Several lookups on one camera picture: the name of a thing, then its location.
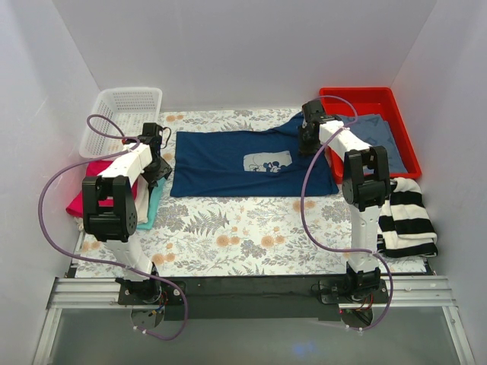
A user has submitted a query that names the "navy blue mickey t-shirt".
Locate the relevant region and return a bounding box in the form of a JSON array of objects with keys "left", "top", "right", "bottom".
[{"left": 170, "top": 113, "right": 339, "bottom": 198}]

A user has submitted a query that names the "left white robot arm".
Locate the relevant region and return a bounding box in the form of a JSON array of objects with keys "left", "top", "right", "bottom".
[{"left": 81, "top": 122, "right": 172, "bottom": 304}]

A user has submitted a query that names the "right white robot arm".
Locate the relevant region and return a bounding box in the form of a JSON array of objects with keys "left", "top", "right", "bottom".
[{"left": 298, "top": 98, "right": 391, "bottom": 303}]

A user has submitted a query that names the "white plastic basket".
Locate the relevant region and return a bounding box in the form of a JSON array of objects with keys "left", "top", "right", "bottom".
[{"left": 79, "top": 87, "right": 163, "bottom": 159}]

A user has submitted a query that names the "grey-blue folded t-shirt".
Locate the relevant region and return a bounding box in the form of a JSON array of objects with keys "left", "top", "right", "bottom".
[{"left": 349, "top": 114, "right": 407, "bottom": 173}]

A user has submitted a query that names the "teal folded t-shirt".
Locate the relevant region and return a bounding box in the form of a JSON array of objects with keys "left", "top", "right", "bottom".
[{"left": 136, "top": 178, "right": 167, "bottom": 230}]

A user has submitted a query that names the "red plastic tray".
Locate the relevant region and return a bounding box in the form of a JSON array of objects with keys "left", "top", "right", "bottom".
[{"left": 319, "top": 87, "right": 422, "bottom": 184}]

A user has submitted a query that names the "floral patterned table mat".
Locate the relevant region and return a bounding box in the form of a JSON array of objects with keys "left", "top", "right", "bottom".
[{"left": 75, "top": 108, "right": 427, "bottom": 278}]

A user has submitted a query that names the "black white striped shirt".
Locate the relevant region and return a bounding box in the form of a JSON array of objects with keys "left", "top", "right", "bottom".
[{"left": 377, "top": 177, "right": 438, "bottom": 259}]

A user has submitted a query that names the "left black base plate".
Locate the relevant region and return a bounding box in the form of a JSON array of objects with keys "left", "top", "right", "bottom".
[{"left": 115, "top": 278, "right": 186, "bottom": 306}]

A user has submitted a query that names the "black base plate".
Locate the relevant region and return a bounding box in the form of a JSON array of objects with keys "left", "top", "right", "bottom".
[
  {"left": 318, "top": 275, "right": 389, "bottom": 304},
  {"left": 115, "top": 278, "right": 186, "bottom": 306}
]

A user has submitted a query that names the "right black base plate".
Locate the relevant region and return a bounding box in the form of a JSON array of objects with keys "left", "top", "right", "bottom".
[{"left": 318, "top": 275, "right": 389, "bottom": 304}]

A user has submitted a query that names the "aluminium mounting rail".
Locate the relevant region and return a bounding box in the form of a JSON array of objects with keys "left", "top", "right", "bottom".
[{"left": 47, "top": 275, "right": 457, "bottom": 309}]

